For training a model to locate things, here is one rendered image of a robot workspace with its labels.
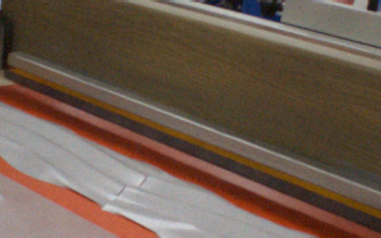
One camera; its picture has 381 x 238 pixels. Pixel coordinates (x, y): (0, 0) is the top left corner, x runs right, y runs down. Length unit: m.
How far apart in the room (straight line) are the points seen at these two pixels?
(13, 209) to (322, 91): 0.19
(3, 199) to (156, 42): 0.15
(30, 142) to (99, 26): 0.10
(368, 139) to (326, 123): 0.03
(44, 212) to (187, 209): 0.08
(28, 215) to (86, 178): 0.05
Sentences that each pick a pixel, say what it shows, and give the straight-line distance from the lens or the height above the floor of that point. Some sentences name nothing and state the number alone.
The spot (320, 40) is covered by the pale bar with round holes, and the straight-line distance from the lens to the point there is 0.55.
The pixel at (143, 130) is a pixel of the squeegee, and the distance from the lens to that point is 0.39.
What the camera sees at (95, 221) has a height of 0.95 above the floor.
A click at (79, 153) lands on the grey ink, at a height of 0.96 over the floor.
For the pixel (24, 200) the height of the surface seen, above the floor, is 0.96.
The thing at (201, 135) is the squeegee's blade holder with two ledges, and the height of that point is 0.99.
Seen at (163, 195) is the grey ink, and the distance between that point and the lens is 0.31.
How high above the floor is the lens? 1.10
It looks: 17 degrees down
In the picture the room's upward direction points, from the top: 11 degrees clockwise
